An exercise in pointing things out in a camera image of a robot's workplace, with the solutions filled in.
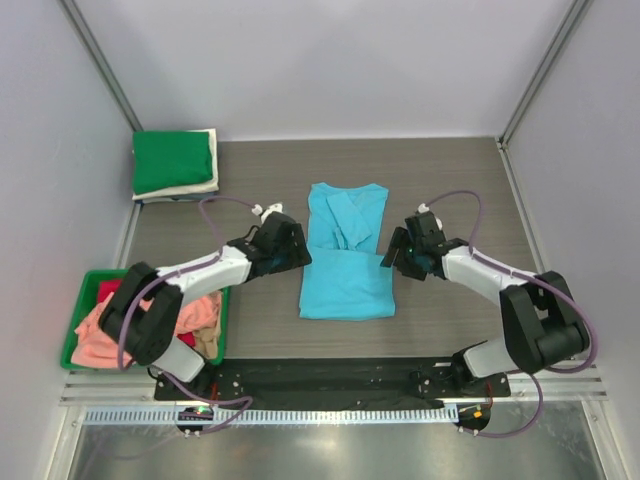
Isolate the light blue t shirt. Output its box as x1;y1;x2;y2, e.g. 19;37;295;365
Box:
299;183;396;321

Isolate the green plastic bin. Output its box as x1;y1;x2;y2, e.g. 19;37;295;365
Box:
60;270;230;370

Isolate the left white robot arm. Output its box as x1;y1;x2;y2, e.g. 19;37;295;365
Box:
99;211;311;400

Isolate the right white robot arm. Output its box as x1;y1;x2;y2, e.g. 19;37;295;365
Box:
381;210;591;396

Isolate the folded grey blue t shirt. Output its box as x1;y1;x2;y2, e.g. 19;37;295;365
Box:
135;192;215;205

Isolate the folded cream t shirt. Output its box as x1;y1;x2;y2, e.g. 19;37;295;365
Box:
131;128;220;202

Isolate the salmon pink t shirt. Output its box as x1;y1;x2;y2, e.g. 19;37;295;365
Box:
70;291;223;369

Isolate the beige t shirt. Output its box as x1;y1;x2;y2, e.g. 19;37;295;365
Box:
193;321;221;360

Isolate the folded green t shirt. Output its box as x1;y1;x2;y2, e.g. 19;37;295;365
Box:
131;129;213;196

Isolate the red t shirt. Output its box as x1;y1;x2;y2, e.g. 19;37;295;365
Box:
97;278;196;347

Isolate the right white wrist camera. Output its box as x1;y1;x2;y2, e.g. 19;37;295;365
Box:
416;203;443;231

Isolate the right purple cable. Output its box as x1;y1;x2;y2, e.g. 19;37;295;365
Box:
427;189;600;439

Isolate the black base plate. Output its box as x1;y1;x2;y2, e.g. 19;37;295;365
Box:
152;355;512;407

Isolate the aluminium rail front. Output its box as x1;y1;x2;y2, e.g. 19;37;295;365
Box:
58;367;609;407

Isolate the white slotted cable duct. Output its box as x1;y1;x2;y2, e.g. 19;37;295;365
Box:
83;404;458;427

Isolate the left aluminium frame post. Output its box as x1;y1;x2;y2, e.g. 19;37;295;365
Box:
58;0;143;131

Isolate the aluminium frame post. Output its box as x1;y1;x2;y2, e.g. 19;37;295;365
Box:
58;0;143;131
496;0;593;151

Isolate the right aluminium frame post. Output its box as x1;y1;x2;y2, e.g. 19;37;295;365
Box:
496;0;593;151

